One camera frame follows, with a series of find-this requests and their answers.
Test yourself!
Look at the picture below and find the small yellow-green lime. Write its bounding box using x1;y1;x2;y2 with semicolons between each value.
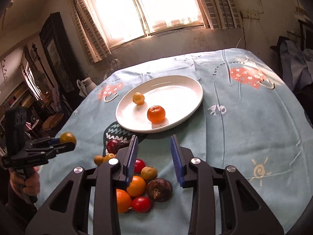
59;132;77;145

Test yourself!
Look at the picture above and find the large textured orange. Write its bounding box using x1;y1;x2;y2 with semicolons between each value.
116;189;132;213

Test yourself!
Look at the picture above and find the dark brown passion fruit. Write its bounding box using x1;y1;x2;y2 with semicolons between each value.
146;178;172;202

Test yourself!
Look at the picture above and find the person's left hand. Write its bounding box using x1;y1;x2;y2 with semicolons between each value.
10;167;40;197

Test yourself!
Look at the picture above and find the small greenish-yellow lime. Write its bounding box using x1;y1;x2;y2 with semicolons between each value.
93;155;104;166

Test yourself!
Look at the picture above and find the yellow-orange citrus fruit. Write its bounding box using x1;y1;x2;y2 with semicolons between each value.
103;153;116;162

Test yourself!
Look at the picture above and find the dark red plum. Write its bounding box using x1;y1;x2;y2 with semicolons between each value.
107;139;119;154

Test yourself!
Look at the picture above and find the white ceramic jug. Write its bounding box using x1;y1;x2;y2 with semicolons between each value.
76;77;97;98

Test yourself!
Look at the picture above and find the wrinkled dark passion fruit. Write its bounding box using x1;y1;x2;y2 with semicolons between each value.
117;140;130;150

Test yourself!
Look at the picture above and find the smooth orange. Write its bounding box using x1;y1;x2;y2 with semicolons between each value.
126;176;146;197

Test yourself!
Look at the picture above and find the red tomato near gripper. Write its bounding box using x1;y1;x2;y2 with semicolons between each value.
131;196;152;213

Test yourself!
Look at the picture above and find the red cherry tomato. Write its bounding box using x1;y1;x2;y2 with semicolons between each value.
134;159;146;174

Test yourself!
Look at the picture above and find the small yellow-brown lime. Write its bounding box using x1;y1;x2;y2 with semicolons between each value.
141;166;157;181

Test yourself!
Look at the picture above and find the light blue patterned tablecloth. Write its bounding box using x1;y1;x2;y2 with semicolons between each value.
37;49;312;234

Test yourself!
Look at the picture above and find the small yellow fruit on plate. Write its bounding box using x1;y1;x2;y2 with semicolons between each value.
132;92;145;106

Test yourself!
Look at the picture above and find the left checkered curtain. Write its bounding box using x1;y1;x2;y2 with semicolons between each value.
67;0;111;65

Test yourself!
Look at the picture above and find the checkered curtain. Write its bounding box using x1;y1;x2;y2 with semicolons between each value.
67;0;111;65
197;0;244;30

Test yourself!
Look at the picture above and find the orange tangerine on plate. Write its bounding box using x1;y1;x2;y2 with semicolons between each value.
147;106;165;124

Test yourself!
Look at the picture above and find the white oval plate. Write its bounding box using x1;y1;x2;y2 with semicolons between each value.
116;75;203;134

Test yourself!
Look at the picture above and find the bright window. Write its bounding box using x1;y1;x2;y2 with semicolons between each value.
84;0;203;48

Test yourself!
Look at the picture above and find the pile of grey clothes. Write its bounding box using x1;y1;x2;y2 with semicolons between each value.
271;36;312;97

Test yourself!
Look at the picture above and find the right checkered curtain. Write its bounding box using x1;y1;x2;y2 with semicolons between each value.
197;0;244;30

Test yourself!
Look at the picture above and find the dark framed wall picture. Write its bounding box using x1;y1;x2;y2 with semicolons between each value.
39;12;81;95

